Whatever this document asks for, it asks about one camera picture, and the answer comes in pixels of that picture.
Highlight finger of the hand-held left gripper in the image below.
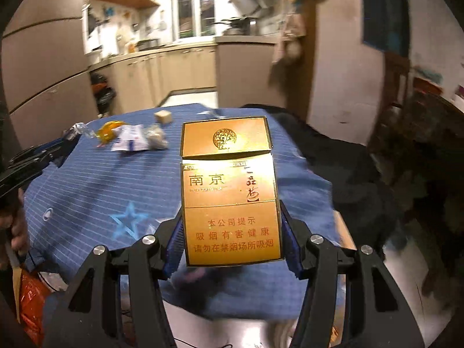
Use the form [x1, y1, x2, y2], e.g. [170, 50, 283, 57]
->
[7, 134, 79, 169]
[0, 161, 49, 198]

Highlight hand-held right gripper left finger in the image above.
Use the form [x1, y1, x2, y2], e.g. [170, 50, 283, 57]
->
[41, 208, 185, 348]

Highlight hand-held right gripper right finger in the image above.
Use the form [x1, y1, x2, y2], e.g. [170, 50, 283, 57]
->
[278, 201, 425, 348]

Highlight clear plastic wrapper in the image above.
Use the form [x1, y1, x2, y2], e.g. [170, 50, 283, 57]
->
[63, 122, 95, 142]

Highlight gold cigarette box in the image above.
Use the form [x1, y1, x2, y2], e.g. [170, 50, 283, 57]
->
[180, 116, 284, 267]

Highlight orange plastic bag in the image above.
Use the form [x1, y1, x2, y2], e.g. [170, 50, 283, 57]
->
[12, 263, 49, 338]

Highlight person's left hand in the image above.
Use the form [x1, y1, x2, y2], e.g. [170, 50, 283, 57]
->
[0, 188, 29, 262]

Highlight yellow candy wrapper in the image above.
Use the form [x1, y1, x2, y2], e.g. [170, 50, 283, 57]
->
[88, 120, 126, 145]

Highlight blue checked tablecloth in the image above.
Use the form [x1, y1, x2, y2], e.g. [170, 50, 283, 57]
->
[22, 103, 343, 320]

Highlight black plastic bags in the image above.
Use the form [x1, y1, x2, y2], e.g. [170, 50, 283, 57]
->
[90, 72, 117, 115]

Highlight white and blue packet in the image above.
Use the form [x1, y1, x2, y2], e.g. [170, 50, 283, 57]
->
[110, 125, 149, 153]

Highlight black jacket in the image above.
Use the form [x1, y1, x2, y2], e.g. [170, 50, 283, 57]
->
[239, 103, 399, 262]

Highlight grey refrigerator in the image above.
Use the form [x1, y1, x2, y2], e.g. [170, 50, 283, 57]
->
[0, 0, 106, 149]

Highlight crumpled beige paper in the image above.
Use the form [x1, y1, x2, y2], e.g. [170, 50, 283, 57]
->
[145, 123, 169, 150]

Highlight beige kitchen base cabinets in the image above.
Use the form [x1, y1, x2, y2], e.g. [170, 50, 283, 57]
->
[89, 41, 280, 117]

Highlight wooden chair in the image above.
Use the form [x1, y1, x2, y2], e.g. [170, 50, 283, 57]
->
[370, 51, 414, 146]

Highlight hanging cloth bags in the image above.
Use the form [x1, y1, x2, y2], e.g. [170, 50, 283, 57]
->
[272, 14, 309, 66]

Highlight kitchen window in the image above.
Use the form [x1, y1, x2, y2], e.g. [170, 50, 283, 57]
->
[176, 0, 233, 40]

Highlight black frying pan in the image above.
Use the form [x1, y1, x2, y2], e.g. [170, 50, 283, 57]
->
[212, 16, 260, 35]

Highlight dark window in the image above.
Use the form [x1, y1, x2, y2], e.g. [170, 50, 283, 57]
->
[362, 0, 412, 57]

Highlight wooden door frame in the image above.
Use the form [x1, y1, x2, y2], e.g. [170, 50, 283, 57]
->
[281, 0, 320, 127]

